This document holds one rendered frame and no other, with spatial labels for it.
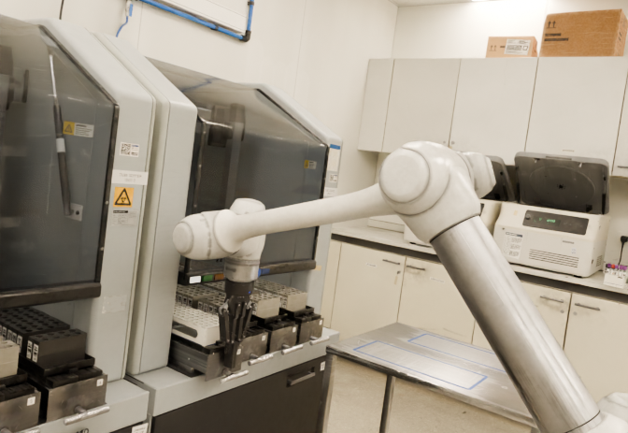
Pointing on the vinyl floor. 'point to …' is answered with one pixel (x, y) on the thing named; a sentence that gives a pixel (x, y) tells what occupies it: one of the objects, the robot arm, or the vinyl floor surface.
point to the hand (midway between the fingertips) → (230, 353)
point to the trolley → (426, 370)
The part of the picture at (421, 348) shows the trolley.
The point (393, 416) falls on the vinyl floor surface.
